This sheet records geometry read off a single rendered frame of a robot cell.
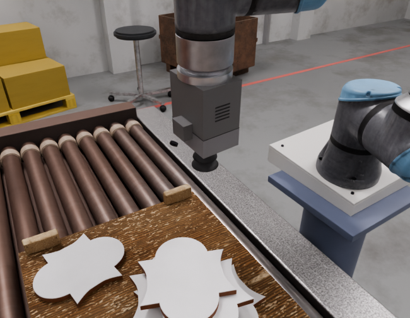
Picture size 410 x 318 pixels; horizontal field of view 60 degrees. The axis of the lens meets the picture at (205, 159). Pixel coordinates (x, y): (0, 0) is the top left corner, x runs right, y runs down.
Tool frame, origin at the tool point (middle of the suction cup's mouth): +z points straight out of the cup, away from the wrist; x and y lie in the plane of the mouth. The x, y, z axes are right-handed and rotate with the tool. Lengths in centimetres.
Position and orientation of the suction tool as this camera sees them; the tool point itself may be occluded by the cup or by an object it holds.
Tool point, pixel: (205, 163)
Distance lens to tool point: 56.7
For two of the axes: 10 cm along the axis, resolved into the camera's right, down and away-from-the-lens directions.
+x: 8.2, -3.3, 4.6
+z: 0.0, 8.1, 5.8
